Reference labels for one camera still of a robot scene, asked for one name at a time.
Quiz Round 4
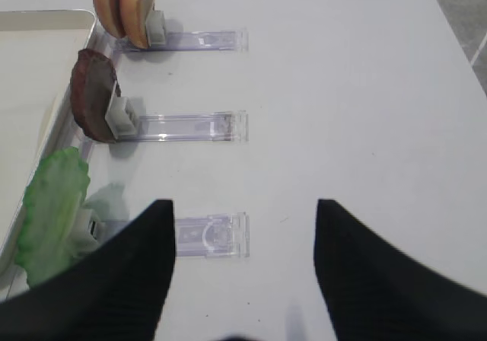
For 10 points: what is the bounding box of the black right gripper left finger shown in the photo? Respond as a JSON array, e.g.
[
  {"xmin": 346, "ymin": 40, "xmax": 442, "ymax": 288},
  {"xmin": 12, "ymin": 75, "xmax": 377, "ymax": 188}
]
[{"xmin": 1, "ymin": 199, "xmax": 176, "ymax": 340}]

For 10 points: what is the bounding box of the clear bun holder rail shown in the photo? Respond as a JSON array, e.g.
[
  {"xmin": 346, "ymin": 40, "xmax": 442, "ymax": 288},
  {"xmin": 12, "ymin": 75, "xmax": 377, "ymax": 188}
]
[{"xmin": 110, "ymin": 11, "xmax": 249, "ymax": 53}]

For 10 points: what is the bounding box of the clear patty holder rail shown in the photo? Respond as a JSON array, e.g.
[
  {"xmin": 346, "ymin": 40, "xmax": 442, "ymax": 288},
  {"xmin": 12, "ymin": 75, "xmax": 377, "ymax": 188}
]
[{"xmin": 106, "ymin": 97, "xmax": 250, "ymax": 143}]

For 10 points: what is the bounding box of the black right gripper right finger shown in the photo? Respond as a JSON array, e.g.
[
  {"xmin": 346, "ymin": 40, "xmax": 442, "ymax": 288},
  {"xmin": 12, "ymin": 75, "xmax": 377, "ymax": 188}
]
[{"xmin": 314, "ymin": 199, "xmax": 486, "ymax": 340}]

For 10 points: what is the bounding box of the sesame bun top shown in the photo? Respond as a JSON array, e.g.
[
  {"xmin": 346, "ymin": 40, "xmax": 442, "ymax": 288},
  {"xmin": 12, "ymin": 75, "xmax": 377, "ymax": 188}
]
[{"xmin": 92, "ymin": 0, "xmax": 126, "ymax": 39}]

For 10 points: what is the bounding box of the standing brown meat patty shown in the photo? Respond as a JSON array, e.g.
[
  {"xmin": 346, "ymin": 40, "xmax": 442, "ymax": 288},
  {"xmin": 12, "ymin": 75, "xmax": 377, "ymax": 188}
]
[{"xmin": 70, "ymin": 48, "xmax": 121, "ymax": 143}]

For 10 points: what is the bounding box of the clear lettuce holder rail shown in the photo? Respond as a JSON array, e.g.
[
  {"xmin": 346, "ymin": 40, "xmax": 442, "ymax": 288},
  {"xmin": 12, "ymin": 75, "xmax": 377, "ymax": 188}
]
[{"xmin": 72, "ymin": 203, "xmax": 251, "ymax": 260}]

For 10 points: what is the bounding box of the white rectangular tray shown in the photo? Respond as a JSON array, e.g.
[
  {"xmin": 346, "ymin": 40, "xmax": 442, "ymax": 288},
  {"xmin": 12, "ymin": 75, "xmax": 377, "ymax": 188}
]
[{"xmin": 1, "ymin": 10, "xmax": 97, "ymax": 270}]

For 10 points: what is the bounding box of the standing green lettuce leaf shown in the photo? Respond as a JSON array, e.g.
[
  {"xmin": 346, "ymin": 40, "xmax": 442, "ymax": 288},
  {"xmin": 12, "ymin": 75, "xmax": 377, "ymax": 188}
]
[{"xmin": 14, "ymin": 147, "xmax": 91, "ymax": 288}]

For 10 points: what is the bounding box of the plain bun slice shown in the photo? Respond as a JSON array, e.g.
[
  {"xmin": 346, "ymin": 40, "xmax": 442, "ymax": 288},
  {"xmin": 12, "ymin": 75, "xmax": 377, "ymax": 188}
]
[{"xmin": 119, "ymin": 0, "xmax": 154, "ymax": 49}]

